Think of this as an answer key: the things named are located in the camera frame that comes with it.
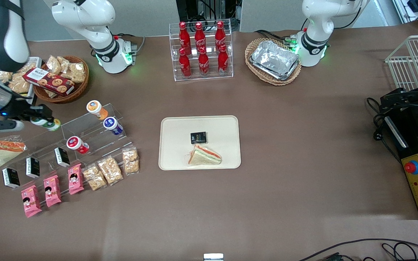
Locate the aluminium frame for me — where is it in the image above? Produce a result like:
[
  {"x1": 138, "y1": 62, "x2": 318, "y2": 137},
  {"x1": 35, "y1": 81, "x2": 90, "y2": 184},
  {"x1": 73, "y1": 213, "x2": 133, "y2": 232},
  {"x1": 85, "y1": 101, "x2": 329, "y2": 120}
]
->
[{"x1": 392, "y1": 0, "x2": 418, "y2": 26}]

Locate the beige plastic tray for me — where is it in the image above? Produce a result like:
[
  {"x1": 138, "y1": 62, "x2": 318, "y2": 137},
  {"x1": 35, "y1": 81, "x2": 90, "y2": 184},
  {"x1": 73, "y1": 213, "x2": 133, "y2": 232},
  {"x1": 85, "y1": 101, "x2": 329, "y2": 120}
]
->
[{"x1": 158, "y1": 115, "x2": 242, "y2": 171}]

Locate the flat black snack box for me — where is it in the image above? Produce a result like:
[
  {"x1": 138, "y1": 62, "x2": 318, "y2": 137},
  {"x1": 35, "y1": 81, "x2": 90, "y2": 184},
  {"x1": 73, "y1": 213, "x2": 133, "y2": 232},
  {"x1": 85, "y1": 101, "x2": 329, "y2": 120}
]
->
[{"x1": 190, "y1": 131, "x2": 208, "y2": 145}]

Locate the aluminium foil tray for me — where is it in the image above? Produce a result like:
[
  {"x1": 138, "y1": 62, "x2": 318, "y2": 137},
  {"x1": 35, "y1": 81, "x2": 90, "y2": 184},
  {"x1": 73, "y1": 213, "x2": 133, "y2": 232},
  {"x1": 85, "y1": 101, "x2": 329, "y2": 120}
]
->
[{"x1": 249, "y1": 40, "x2": 300, "y2": 81}]

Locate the grey cable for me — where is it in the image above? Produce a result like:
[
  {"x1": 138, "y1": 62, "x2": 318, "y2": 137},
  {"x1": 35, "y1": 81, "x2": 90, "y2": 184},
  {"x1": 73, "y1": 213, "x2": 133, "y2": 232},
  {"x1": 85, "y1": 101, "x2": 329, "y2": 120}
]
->
[{"x1": 113, "y1": 33, "x2": 146, "y2": 55}]

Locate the black cable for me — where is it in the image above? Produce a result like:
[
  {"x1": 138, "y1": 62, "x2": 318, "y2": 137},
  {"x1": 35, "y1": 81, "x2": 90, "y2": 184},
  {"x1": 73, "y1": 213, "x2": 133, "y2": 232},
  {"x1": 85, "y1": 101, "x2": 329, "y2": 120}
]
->
[
  {"x1": 366, "y1": 96, "x2": 402, "y2": 164},
  {"x1": 254, "y1": 29, "x2": 297, "y2": 46},
  {"x1": 298, "y1": 238, "x2": 418, "y2": 261}
]

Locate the red gum canister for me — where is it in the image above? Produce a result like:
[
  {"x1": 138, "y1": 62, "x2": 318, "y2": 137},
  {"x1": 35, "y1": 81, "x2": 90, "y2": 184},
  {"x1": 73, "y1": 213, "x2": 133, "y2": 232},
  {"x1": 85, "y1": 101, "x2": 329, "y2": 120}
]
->
[{"x1": 66, "y1": 136, "x2": 90, "y2": 154}]

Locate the clear acrylic tiered stand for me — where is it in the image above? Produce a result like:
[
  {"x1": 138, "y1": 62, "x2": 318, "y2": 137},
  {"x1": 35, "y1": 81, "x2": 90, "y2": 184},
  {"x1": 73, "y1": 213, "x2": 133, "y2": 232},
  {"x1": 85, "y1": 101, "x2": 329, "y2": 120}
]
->
[{"x1": 2, "y1": 103, "x2": 129, "y2": 203}]

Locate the clear acrylic bottle rack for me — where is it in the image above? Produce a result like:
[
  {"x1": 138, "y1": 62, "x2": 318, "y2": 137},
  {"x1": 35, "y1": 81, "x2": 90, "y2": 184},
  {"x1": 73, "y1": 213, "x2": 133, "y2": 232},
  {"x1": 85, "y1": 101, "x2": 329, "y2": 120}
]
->
[{"x1": 169, "y1": 18, "x2": 234, "y2": 82}]

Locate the pink snack packet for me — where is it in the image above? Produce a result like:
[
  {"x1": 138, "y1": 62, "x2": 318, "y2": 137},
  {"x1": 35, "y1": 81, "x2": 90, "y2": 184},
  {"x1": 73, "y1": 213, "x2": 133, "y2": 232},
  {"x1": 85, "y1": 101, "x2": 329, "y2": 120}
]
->
[
  {"x1": 43, "y1": 174, "x2": 62, "y2": 208},
  {"x1": 21, "y1": 185, "x2": 43, "y2": 218},
  {"x1": 67, "y1": 163, "x2": 85, "y2": 195}
]

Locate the red cola bottle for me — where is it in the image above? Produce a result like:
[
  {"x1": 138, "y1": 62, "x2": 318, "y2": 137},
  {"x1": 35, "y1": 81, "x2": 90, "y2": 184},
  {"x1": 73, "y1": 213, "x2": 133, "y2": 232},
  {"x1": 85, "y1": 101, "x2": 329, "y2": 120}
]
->
[
  {"x1": 179, "y1": 21, "x2": 191, "y2": 55},
  {"x1": 179, "y1": 48, "x2": 192, "y2": 78},
  {"x1": 214, "y1": 21, "x2": 227, "y2": 52},
  {"x1": 217, "y1": 44, "x2": 229, "y2": 75},
  {"x1": 194, "y1": 22, "x2": 206, "y2": 54},
  {"x1": 198, "y1": 46, "x2": 210, "y2": 77}
]

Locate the red cookie box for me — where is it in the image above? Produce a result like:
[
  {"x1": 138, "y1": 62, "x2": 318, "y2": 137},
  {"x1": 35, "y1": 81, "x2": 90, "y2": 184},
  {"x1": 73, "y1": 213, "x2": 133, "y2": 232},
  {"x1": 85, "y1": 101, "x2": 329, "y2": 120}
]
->
[{"x1": 22, "y1": 67, "x2": 75, "y2": 97}]

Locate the light wicker basket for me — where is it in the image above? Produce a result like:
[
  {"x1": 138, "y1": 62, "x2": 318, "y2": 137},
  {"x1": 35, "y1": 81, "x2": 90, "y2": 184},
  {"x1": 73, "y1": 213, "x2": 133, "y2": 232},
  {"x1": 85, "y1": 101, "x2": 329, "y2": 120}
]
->
[{"x1": 245, "y1": 38, "x2": 302, "y2": 86}]

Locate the orange gum canister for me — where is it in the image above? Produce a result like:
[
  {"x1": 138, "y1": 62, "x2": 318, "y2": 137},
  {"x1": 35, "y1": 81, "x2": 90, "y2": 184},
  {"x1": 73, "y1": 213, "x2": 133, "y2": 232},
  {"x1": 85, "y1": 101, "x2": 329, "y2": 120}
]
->
[{"x1": 86, "y1": 100, "x2": 109, "y2": 120}]

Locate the green gum canister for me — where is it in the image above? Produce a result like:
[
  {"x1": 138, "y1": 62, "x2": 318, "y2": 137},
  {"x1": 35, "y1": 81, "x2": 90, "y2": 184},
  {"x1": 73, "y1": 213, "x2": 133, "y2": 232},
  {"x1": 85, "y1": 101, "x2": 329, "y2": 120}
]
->
[{"x1": 30, "y1": 117, "x2": 61, "y2": 132}]

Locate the black equipment rack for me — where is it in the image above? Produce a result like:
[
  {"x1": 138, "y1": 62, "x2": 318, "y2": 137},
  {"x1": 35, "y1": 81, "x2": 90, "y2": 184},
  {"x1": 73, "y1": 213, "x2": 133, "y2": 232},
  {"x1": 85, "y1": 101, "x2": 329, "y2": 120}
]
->
[{"x1": 176, "y1": 0, "x2": 243, "y2": 32}]

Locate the white rectangular bin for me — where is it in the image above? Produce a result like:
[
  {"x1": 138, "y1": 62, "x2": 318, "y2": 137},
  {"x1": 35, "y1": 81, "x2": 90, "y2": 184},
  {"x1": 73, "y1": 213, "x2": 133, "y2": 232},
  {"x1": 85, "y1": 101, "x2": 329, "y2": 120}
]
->
[{"x1": 0, "y1": 56, "x2": 43, "y2": 108}]

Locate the small wrapped sandwich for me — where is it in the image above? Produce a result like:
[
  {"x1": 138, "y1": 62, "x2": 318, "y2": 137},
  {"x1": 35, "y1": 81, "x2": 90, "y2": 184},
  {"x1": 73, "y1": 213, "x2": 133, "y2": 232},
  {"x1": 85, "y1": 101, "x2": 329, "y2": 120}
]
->
[{"x1": 187, "y1": 144, "x2": 222, "y2": 167}]

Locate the large wrapped sandwich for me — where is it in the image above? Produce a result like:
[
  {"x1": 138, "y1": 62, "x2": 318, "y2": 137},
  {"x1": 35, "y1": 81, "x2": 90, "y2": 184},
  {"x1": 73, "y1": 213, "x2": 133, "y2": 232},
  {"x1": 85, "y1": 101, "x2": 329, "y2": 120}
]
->
[{"x1": 0, "y1": 136, "x2": 26, "y2": 171}]

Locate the brown wicker basket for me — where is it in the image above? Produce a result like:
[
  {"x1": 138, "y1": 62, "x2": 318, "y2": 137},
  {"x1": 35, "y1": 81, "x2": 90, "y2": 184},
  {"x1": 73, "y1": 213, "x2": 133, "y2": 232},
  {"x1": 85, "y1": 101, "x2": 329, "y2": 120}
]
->
[{"x1": 33, "y1": 55, "x2": 90, "y2": 104}]

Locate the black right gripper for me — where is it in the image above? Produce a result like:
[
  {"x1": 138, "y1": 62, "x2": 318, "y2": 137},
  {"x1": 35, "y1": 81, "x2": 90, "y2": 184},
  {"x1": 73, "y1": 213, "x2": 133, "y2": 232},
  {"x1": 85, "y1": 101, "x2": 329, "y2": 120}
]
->
[{"x1": 0, "y1": 100, "x2": 54, "y2": 133}]

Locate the blue gum canister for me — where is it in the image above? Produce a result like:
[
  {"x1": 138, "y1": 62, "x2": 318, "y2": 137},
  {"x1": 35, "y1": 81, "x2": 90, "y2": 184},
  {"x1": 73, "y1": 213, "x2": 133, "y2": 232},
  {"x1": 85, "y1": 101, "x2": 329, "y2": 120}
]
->
[{"x1": 103, "y1": 116, "x2": 124, "y2": 136}]

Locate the white wire basket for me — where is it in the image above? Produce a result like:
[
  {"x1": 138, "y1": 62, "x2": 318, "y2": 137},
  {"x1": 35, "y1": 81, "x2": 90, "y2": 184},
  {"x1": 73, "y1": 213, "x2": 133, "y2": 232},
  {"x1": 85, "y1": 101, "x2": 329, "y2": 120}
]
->
[{"x1": 385, "y1": 34, "x2": 418, "y2": 92}]

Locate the small black snack box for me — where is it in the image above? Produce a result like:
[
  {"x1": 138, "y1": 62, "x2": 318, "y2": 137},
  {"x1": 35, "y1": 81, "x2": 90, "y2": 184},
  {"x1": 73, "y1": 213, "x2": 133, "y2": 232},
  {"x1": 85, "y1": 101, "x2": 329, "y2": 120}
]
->
[
  {"x1": 2, "y1": 167, "x2": 21, "y2": 189},
  {"x1": 25, "y1": 157, "x2": 41, "y2": 179},
  {"x1": 54, "y1": 147, "x2": 71, "y2": 168}
]

